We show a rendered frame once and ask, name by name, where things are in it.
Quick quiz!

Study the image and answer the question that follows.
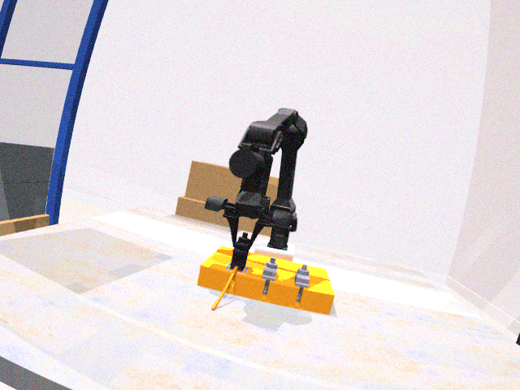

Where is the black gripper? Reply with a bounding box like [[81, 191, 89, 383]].
[[205, 178, 292, 250]]

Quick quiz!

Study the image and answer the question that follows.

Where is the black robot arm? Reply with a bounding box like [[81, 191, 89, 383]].
[[228, 107, 308, 251]]

